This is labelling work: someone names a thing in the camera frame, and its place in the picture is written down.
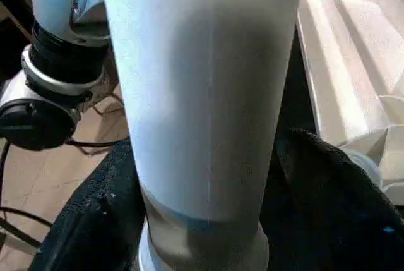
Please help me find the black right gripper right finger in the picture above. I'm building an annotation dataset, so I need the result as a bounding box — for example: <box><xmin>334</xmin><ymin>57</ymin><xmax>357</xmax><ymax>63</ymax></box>
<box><xmin>259</xmin><ymin>127</ymin><xmax>404</xmax><ymax>271</ymax></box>

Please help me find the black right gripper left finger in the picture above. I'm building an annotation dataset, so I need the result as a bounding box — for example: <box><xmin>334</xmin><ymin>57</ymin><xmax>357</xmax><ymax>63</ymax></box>
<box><xmin>28</xmin><ymin>137</ymin><xmax>150</xmax><ymax>271</ymax></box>

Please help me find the white plastic table top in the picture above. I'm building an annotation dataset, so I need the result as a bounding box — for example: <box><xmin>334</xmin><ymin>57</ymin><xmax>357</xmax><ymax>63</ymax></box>
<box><xmin>295</xmin><ymin>0</ymin><xmax>404</xmax><ymax>206</ymax></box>

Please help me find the white plastic table leg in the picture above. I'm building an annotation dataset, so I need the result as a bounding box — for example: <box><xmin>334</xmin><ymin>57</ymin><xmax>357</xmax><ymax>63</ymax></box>
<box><xmin>98</xmin><ymin>0</ymin><xmax>306</xmax><ymax>271</ymax></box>

